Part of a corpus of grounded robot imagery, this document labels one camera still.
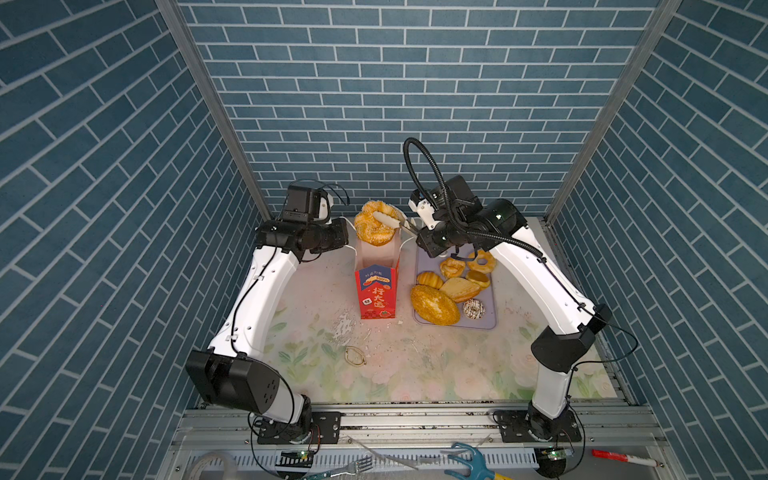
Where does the bagel ring bread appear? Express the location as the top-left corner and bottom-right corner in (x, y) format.
(467, 250), (497, 275)

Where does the flat tan bread slice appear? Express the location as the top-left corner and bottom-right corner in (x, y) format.
(440, 277), (483, 303)

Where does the chocolate sprinkled donut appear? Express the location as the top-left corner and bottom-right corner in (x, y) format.
(463, 298), (486, 320)

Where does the white corrugated hose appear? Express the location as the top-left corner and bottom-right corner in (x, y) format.
(179, 451), (238, 480)

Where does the teal plastic clamp tool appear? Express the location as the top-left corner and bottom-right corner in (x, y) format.
(444, 442), (511, 480)

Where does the large seeded oval bread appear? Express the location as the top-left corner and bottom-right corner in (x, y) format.
(410, 285), (461, 326)

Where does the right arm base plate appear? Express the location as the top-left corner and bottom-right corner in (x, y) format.
(491, 405), (583, 443)

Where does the red marker pen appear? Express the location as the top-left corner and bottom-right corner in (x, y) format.
(591, 449), (663, 468)

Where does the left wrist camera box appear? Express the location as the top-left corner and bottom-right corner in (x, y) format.
(279, 179), (350, 224)

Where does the purple plastic tray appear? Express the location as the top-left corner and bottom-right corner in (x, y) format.
(413, 245), (497, 330)

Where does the small orange bun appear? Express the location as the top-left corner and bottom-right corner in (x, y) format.
(466, 270), (491, 289)

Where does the metal fork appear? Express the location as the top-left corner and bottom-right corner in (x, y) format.
(304, 456), (373, 480)

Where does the large braided bread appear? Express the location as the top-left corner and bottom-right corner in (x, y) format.
(354, 200), (404, 247)

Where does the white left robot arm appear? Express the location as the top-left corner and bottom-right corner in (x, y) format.
(185, 218), (349, 431)

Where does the red paper gift bag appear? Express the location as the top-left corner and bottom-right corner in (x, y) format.
(349, 217), (417, 320)

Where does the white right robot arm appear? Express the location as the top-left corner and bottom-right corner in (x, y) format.
(408, 176), (610, 421)

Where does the small shell shaped bread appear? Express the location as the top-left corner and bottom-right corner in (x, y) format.
(439, 258), (466, 279)

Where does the black flexible cable conduit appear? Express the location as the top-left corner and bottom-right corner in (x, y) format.
(402, 137), (544, 260)

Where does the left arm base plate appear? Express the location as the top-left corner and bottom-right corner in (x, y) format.
(254, 411), (342, 446)

